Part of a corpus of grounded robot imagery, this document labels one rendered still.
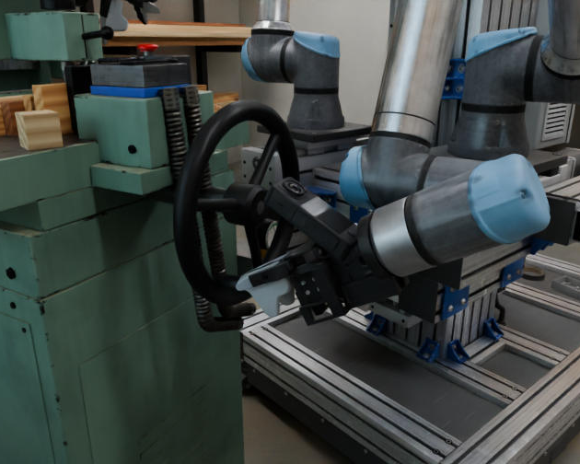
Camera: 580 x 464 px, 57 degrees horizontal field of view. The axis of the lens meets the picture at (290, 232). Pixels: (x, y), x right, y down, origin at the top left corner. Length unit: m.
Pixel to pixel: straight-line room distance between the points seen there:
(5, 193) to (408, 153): 0.47
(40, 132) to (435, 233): 0.50
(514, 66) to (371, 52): 3.18
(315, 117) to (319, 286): 0.85
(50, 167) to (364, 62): 3.63
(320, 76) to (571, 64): 0.61
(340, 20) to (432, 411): 3.41
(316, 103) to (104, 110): 0.72
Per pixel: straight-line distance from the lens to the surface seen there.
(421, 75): 0.66
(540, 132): 1.53
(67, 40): 0.91
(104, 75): 0.78
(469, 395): 1.44
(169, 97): 0.73
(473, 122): 1.08
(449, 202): 0.50
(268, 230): 1.05
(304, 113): 1.38
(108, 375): 0.89
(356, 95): 4.27
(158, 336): 0.95
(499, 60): 1.07
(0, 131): 0.89
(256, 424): 1.62
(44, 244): 0.75
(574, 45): 0.97
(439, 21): 0.68
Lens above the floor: 1.03
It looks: 20 degrees down
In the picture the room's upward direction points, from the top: straight up
